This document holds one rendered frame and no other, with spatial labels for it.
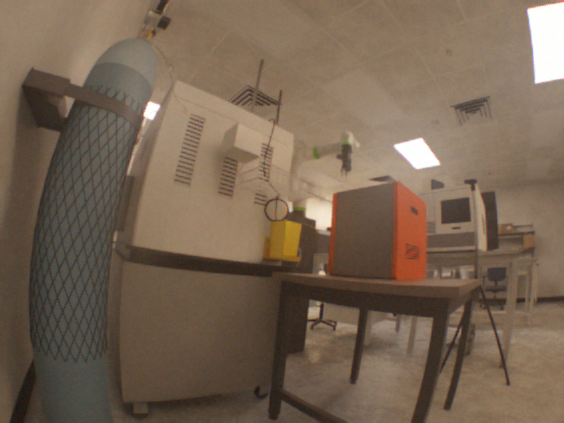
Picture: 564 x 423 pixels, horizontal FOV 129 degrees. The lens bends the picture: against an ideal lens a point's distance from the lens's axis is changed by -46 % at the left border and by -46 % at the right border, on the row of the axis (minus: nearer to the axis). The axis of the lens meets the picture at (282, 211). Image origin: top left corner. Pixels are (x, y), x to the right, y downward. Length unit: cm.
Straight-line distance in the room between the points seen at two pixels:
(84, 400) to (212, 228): 77
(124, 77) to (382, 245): 111
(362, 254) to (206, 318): 71
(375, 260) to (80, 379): 112
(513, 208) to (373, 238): 604
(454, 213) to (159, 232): 202
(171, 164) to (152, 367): 77
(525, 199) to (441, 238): 506
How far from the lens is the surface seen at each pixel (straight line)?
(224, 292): 104
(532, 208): 701
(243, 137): 97
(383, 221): 112
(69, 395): 78
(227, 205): 105
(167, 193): 96
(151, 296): 94
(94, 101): 73
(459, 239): 214
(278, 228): 109
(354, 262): 117
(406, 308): 76
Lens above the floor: 74
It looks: 12 degrees up
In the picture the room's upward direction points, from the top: 6 degrees clockwise
